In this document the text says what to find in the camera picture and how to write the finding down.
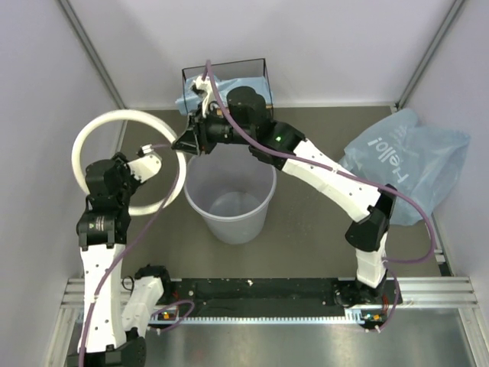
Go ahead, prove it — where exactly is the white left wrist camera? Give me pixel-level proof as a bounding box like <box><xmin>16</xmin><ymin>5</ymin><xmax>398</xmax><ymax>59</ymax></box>
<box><xmin>128</xmin><ymin>145</ymin><xmax>162</xmax><ymax>184</ymax></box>

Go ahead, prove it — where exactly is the black wire wooden shelf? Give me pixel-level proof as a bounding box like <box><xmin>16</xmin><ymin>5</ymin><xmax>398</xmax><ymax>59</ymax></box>
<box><xmin>181</xmin><ymin>58</ymin><xmax>274</xmax><ymax>110</ymax></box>

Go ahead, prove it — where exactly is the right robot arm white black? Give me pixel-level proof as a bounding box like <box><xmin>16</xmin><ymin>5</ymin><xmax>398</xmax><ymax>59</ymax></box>
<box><xmin>172</xmin><ymin>86</ymin><xmax>396</xmax><ymax>307</ymax></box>

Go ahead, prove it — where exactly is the white grey trash bin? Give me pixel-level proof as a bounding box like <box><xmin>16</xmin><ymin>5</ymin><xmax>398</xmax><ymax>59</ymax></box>
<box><xmin>184</xmin><ymin>145</ymin><xmax>277</xmax><ymax>245</ymax></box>

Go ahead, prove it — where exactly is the white trash bin rim ring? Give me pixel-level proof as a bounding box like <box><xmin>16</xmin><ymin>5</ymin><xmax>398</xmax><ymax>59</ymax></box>
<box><xmin>71</xmin><ymin>109</ymin><xmax>188</xmax><ymax>217</ymax></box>

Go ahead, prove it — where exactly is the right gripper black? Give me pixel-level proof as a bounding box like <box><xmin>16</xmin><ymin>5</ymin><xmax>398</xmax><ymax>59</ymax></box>
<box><xmin>173</xmin><ymin>102</ymin><xmax>254</xmax><ymax>157</ymax></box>

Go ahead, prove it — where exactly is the slotted grey cable duct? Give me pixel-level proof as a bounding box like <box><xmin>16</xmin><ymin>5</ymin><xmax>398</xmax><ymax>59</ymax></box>
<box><xmin>148</xmin><ymin>304</ymin><xmax>387</xmax><ymax>326</ymax></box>

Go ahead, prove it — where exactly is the light blue trash bag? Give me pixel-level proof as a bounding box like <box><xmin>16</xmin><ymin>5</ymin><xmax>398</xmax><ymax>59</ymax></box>
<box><xmin>339</xmin><ymin>109</ymin><xmax>471</xmax><ymax>216</ymax></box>
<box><xmin>175</xmin><ymin>75</ymin><xmax>273</xmax><ymax>115</ymax></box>

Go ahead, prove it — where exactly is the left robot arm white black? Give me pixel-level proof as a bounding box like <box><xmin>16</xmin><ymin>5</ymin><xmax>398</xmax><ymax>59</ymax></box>
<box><xmin>67</xmin><ymin>151</ymin><xmax>173</xmax><ymax>366</ymax></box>

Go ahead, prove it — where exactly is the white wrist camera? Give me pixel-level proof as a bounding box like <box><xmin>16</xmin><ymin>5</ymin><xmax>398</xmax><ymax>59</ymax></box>
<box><xmin>191</xmin><ymin>75</ymin><xmax>220</xmax><ymax>119</ymax></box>
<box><xmin>128</xmin><ymin>145</ymin><xmax>162</xmax><ymax>184</ymax></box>

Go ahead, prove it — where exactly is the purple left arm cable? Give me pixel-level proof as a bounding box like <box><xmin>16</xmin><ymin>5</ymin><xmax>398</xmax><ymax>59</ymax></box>
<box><xmin>78</xmin><ymin>143</ymin><xmax>196</xmax><ymax>367</ymax></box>

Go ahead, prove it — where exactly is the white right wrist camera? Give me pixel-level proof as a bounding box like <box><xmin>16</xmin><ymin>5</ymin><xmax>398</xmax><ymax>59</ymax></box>
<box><xmin>191</xmin><ymin>75</ymin><xmax>220</xmax><ymax>119</ymax></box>

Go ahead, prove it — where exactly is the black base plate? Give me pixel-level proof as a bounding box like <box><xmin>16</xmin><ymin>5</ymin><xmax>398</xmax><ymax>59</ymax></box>
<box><xmin>164</xmin><ymin>277</ymin><xmax>402</xmax><ymax>317</ymax></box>

